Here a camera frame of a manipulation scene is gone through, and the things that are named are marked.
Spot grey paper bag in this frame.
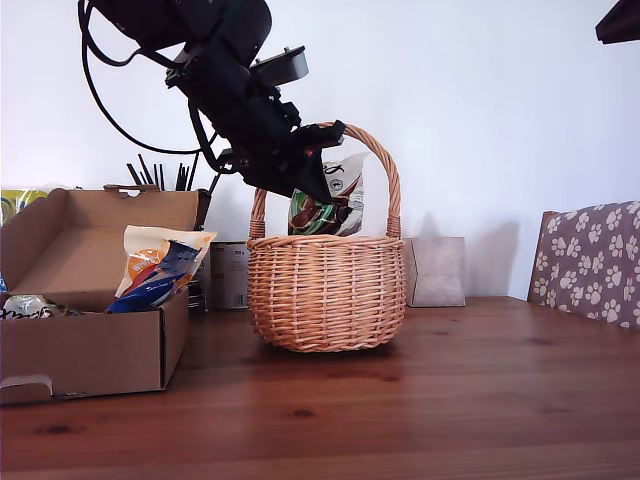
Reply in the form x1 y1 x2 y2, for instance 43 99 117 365
403 237 467 308

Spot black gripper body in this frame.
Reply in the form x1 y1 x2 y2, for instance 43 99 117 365
174 59 347 177

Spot white label tin can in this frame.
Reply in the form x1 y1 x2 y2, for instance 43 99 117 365
209 241 250 311

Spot black cable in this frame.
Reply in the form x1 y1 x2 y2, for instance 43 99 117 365
87 0 171 68
187 97 236 176
77 0 206 155

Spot white red Maltesers bag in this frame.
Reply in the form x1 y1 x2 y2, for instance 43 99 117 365
114 224 219 300

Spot wire utensil holder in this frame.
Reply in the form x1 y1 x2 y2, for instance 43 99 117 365
187 272 212 314

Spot yellow blue paper towel pack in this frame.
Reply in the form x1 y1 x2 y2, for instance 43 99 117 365
0 187 51 229

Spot woven wicker basket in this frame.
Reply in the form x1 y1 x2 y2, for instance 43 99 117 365
247 121 407 354

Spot blue candy bag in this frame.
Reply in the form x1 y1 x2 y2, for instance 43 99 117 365
103 239 201 315

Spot white green brown egg bag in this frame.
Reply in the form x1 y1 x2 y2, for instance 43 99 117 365
1 293 84 321
287 152 370 237

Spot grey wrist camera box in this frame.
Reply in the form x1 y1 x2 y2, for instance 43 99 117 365
248 44 310 87

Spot brown cardboard box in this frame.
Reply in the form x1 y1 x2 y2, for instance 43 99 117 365
0 184 201 407

